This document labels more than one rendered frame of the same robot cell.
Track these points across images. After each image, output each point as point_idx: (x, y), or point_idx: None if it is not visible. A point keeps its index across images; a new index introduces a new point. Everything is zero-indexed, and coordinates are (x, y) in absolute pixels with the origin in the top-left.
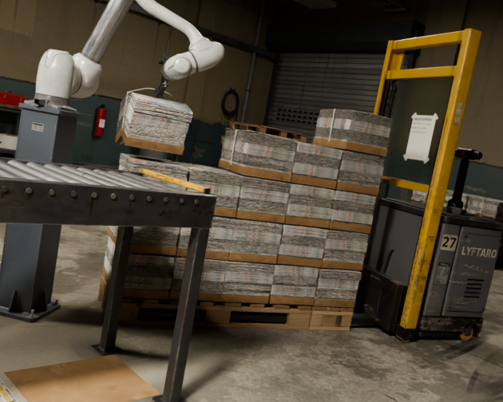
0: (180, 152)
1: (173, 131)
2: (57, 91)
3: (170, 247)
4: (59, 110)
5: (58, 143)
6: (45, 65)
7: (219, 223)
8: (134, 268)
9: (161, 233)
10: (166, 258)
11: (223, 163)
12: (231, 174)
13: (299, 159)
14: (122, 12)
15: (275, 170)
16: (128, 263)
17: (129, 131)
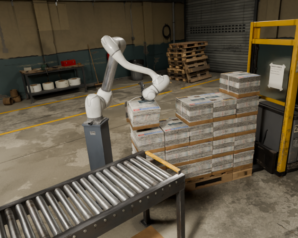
0: (158, 125)
1: (153, 118)
2: (96, 115)
3: (162, 166)
4: (100, 125)
5: (103, 137)
6: (88, 105)
7: (183, 150)
8: None
9: (157, 162)
10: None
11: (178, 115)
12: (183, 127)
13: (215, 110)
14: (115, 66)
15: (205, 119)
16: None
17: (133, 124)
